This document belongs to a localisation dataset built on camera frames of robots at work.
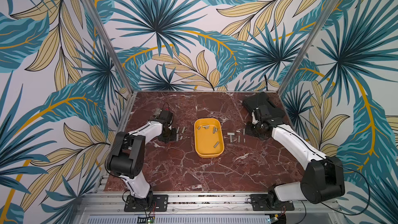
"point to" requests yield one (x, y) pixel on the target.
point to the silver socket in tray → (216, 144)
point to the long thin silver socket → (230, 138)
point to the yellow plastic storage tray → (209, 137)
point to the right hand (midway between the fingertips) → (248, 129)
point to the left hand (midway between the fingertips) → (171, 139)
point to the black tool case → (267, 108)
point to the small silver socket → (183, 129)
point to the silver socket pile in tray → (214, 129)
